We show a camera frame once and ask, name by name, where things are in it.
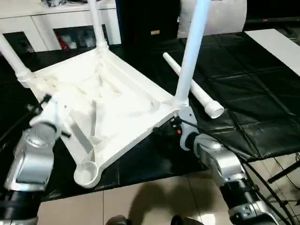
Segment white plastic table leg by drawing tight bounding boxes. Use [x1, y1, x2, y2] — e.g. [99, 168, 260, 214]
[88, 0, 110, 52]
[173, 0, 212, 108]
[0, 32, 34, 84]
[162, 52, 225, 120]

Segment white plastic table top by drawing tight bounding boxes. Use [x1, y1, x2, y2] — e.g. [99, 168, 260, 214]
[19, 46, 189, 189]

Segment black work mat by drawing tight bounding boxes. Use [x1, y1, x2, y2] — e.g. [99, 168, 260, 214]
[0, 30, 300, 203]

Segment white glass-door cabinet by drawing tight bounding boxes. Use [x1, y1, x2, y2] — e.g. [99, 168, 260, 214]
[0, 0, 122, 53]

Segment black cabinet with yellow label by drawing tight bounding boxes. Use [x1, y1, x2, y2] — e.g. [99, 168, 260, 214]
[115, 0, 184, 47]

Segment black stand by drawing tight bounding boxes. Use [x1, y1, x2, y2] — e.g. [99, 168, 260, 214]
[267, 159, 300, 184]

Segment grey white pillow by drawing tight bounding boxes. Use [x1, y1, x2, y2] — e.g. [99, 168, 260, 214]
[177, 0, 248, 39]

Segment white board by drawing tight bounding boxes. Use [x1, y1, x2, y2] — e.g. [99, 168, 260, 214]
[245, 28, 300, 78]

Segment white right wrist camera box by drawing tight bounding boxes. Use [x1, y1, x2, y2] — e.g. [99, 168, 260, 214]
[175, 106, 198, 151]

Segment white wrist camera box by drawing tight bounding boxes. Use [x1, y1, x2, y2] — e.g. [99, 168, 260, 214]
[28, 96, 72, 140]
[175, 106, 198, 151]

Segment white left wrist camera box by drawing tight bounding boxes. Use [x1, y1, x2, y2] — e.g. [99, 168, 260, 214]
[28, 96, 72, 140]

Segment black floor cables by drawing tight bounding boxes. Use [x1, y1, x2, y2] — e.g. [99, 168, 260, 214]
[262, 159, 300, 216]

